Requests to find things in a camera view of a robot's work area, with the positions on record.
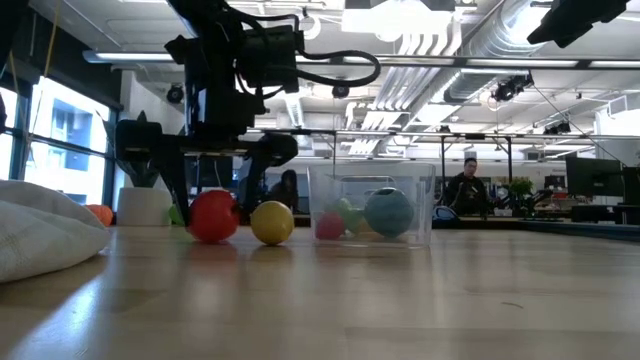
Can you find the long ceiling light strip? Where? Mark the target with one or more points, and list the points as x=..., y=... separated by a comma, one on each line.
x=525, y=63

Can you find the white ceiling light panel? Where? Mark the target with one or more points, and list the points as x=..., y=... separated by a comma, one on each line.
x=397, y=17

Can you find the green office plant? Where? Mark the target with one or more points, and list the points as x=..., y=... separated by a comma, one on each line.
x=521, y=186

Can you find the blue round object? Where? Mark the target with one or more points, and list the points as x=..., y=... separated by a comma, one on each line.
x=444, y=214

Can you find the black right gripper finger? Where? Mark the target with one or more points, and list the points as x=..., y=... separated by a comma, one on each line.
x=555, y=30

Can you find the black aluminium table frame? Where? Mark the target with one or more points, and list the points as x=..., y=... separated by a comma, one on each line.
x=575, y=231

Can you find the black dome camera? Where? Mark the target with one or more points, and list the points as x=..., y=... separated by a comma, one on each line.
x=175, y=94
x=340, y=91

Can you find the clear plastic container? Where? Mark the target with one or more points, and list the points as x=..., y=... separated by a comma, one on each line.
x=422, y=200

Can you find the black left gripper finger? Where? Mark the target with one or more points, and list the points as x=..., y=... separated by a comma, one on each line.
x=176, y=185
x=257, y=180

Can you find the red toy strawberry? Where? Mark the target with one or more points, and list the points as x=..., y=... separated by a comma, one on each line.
x=329, y=227

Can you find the ridged green toy starfruit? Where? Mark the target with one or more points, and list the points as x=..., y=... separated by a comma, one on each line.
x=350, y=212

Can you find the large window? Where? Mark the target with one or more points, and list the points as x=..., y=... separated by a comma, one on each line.
x=65, y=150

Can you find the striped toy watermelon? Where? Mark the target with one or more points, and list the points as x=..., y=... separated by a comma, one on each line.
x=389, y=212

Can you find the person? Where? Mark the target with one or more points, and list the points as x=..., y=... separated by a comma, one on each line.
x=466, y=190
x=286, y=190

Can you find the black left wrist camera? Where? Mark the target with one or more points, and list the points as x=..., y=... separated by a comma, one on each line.
x=270, y=57

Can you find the white plaid cloth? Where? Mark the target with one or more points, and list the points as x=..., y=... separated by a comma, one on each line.
x=40, y=235

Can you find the snake plant in white pot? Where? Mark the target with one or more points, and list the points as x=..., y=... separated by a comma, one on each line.
x=144, y=207

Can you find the large black monitor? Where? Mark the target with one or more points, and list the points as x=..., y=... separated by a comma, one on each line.
x=594, y=180

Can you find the orange toy fruit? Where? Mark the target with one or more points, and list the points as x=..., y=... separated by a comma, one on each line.
x=100, y=214

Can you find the silver ventilation duct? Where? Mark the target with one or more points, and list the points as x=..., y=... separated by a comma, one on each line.
x=500, y=30

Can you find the black desk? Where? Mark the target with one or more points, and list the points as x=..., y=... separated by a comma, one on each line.
x=600, y=214

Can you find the black rig camera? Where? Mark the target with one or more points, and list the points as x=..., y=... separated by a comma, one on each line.
x=510, y=87

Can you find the yellow toy lemon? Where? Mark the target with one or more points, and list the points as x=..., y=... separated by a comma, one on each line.
x=272, y=223

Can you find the red toy tomato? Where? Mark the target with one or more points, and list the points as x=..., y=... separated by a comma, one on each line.
x=212, y=217

